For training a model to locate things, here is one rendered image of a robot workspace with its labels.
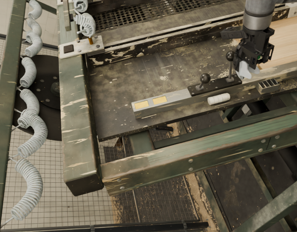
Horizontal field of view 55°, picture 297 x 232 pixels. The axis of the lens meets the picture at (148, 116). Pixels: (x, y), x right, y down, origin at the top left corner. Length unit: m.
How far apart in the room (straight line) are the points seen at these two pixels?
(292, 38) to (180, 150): 0.78
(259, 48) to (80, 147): 0.61
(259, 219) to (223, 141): 0.96
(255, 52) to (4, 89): 1.35
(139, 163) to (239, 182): 2.22
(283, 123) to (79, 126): 0.66
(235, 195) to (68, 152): 2.37
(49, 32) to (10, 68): 5.29
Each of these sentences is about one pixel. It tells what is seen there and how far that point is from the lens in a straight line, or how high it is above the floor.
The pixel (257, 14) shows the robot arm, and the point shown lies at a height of 1.58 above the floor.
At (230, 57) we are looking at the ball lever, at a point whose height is 1.46.
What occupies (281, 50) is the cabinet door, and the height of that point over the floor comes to 1.13.
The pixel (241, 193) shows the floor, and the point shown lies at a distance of 3.03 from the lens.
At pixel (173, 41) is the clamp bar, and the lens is 1.34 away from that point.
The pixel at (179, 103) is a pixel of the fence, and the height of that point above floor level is 1.56.
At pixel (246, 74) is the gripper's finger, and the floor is 1.46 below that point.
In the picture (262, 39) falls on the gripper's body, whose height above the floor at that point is 1.53.
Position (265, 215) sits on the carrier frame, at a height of 0.79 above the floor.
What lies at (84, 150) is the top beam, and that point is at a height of 1.90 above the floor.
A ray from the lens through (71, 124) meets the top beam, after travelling 0.99.
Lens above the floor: 2.13
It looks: 26 degrees down
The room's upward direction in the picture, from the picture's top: 82 degrees counter-clockwise
